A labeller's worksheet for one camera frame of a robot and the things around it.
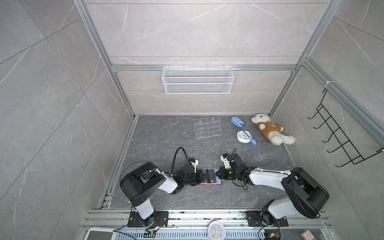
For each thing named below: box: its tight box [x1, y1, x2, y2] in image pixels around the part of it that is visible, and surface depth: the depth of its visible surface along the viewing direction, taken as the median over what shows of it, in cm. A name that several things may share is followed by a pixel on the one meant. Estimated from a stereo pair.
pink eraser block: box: [301, 230, 317, 240], surface depth 69 cm
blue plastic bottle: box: [230, 116, 245, 128], surface depth 111 cm
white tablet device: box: [84, 226, 119, 240], surface depth 67 cm
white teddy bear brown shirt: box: [251, 113, 296, 146], surface depth 103 cm
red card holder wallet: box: [197, 168, 223, 186], surface depth 87 cm
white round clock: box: [207, 220, 226, 240], surface depth 70 cm
